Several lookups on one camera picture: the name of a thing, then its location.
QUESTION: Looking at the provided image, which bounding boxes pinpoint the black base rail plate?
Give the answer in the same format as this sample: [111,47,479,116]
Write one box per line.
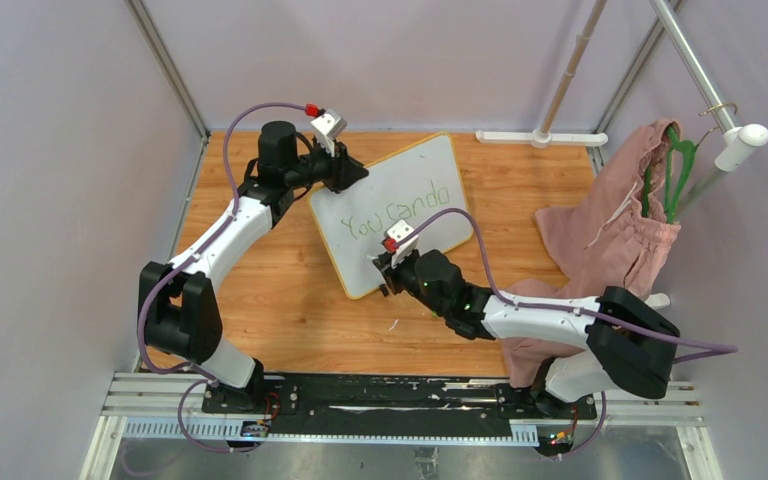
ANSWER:
[201,372,597,444]

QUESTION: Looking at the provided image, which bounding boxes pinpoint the green clothes hanger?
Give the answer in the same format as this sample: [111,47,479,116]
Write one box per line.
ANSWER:
[640,121,699,224]

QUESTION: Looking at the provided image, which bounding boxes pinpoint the yellow framed whiteboard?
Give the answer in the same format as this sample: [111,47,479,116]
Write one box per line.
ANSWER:
[308,133,469,300]

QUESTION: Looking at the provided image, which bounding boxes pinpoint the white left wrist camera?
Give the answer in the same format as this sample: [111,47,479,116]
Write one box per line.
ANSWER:
[310,109,348,157]

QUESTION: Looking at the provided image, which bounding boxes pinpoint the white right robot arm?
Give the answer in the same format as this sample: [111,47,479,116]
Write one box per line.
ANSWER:
[372,250,680,418]

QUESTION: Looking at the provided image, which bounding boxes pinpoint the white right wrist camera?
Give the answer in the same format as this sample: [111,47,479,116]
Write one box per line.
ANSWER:
[382,220,419,268]

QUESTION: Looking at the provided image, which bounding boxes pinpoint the white rack base foot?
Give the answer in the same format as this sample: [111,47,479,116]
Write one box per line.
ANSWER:
[475,130,609,149]

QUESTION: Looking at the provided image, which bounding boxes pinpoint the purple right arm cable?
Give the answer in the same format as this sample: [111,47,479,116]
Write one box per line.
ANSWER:
[383,207,740,458]

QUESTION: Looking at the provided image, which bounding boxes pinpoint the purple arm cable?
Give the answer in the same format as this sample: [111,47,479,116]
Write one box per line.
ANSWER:
[136,101,320,456]
[383,207,740,458]

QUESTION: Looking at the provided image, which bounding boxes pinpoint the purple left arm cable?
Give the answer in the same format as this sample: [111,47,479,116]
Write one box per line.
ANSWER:
[136,101,320,456]

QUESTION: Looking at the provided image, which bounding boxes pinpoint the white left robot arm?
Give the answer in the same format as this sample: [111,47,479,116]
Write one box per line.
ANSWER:
[137,112,369,413]

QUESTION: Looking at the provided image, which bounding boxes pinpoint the pink cloth garment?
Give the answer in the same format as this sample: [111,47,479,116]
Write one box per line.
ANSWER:
[496,118,683,390]

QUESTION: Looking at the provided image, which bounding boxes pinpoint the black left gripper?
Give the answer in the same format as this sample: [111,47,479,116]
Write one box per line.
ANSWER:
[285,137,369,196]

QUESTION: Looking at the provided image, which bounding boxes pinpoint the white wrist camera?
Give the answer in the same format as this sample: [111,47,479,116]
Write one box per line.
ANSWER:
[382,220,419,268]
[310,109,348,157]

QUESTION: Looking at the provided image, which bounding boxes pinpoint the silver clothes rail pole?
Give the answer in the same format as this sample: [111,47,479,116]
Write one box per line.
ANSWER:
[650,0,768,219]

